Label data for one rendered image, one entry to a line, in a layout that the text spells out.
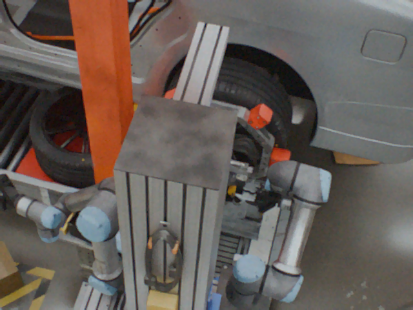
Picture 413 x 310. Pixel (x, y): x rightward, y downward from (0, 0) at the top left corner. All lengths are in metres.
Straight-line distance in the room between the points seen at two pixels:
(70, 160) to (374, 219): 1.89
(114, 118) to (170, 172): 1.24
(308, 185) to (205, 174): 0.96
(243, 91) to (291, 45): 0.30
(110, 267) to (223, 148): 0.98
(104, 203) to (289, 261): 0.77
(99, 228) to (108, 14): 0.75
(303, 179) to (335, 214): 1.61
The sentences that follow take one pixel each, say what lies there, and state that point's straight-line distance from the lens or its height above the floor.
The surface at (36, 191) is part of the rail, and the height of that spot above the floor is 0.33.
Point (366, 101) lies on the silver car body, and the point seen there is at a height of 1.14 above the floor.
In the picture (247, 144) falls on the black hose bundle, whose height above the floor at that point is 1.04.
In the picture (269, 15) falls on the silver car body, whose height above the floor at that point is 1.50.
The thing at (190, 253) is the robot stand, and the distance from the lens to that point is 1.61.
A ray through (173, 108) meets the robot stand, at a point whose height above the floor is 2.03.
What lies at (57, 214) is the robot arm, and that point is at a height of 1.24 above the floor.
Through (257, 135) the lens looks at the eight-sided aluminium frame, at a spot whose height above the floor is 1.02.
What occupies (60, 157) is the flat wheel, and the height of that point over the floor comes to 0.50.
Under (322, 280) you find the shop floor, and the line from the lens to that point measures 3.62.
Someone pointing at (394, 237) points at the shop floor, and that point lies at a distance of 3.90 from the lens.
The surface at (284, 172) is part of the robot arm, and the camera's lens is 2.29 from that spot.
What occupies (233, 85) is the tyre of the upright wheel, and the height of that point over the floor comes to 1.18.
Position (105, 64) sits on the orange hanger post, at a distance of 2.37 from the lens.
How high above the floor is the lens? 3.12
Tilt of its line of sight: 51 degrees down
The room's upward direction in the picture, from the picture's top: 5 degrees clockwise
